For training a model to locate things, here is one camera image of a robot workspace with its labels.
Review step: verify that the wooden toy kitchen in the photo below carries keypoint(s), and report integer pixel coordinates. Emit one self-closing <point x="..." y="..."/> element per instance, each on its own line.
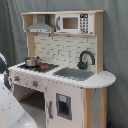
<point x="63" y="49"/>

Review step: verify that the oven knob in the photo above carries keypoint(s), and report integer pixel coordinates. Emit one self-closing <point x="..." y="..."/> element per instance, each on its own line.
<point x="35" y="83"/>
<point x="16" y="78"/>

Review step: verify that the silver toy pot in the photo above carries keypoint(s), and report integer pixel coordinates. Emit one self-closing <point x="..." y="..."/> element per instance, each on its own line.
<point x="32" y="61"/>

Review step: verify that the right oven knob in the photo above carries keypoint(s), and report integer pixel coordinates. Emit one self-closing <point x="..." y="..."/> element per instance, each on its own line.
<point x="35" y="83"/>

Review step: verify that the grey toy sink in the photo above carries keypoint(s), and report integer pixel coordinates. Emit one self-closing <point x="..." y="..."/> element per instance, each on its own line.
<point x="74" y="74"/>

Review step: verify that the black toy faucet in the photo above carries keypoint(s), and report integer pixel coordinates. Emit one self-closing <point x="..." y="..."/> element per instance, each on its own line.
<point x="83" y="64"/>

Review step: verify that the grey range hood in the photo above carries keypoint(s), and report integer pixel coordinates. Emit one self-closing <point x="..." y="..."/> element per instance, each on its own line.
<point x="41" y="26"/>

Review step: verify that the black toy stovetop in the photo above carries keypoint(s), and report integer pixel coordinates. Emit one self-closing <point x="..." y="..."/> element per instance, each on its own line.
<point x="42" y="67"/>

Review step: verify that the toy microwave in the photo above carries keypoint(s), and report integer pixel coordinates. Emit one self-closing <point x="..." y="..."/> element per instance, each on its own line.
<point x="74" y="23"/>

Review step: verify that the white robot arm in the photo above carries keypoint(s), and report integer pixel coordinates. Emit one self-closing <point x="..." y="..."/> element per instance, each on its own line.
<point x="12" y="114"/>

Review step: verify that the left oven knob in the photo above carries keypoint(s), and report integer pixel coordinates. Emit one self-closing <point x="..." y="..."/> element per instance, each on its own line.
<point x="16" y="78"/>

